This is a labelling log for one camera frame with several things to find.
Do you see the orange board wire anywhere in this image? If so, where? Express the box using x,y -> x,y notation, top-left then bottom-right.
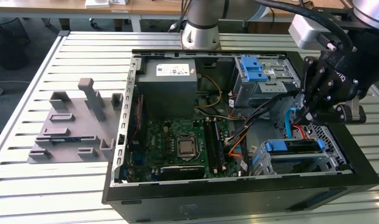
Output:
228,140 -> 249,161

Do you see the silver metal disk bay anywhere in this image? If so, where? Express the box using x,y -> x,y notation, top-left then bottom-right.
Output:
250,137 -> 348,177

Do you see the blue plastic drive latch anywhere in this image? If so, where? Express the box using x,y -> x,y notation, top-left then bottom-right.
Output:
241,57 -> 270,82

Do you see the wooden desk white frame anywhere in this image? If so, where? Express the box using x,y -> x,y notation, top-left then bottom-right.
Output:
130,0 -> 302,35
0,0 -> 134,32

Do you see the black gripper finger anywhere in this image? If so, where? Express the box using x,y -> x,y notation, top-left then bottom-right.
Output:
297,102 -> 368,126
301,55 -> 336,106

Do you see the black mesh wastebasket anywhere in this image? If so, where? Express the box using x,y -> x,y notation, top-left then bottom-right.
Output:
0,17 -> 31,70

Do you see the RAM stick with blue edge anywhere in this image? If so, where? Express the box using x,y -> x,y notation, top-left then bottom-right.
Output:
213,120 -> 228,170

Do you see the green motherboard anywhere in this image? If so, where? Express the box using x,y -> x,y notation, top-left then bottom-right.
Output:
127,118 -> 241,182

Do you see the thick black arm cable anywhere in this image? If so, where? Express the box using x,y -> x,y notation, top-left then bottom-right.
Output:
254,0 -> 360,52

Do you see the hard disk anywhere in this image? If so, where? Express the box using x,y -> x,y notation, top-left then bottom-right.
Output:
266,139 -> 326,154

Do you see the grey metal drive cage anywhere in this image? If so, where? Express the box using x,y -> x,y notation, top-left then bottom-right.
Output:
233,56 -> 306,109

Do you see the grey plastic parts rack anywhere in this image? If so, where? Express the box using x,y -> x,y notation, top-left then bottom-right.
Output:
27,78 -> 125,165

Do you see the red orange power wire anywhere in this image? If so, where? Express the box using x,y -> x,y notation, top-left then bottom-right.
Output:
292,124 -> 312,140

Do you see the black graphics card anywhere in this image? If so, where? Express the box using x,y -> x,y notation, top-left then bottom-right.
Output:
158,164 -> 206,181

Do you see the yellow wire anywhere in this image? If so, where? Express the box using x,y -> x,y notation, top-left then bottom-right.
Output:
194,74 -> 225,109

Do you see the black open PC case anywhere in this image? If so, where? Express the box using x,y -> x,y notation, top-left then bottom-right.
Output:
102,48 -> 379,224

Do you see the grey power supply unit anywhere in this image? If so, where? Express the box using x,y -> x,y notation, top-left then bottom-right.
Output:
135,58 -> 200,119

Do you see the black cable bundle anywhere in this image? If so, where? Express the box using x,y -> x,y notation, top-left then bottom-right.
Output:
225,91 -> 302,145

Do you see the silver CPU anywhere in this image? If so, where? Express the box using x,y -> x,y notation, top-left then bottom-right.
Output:
177,139 -> 197,156

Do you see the blue flat data wire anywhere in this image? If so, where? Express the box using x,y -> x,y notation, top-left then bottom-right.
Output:
284,106 -> 304,140

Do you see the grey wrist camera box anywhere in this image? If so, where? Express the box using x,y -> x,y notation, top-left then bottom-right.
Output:
288,14 -> 337,51

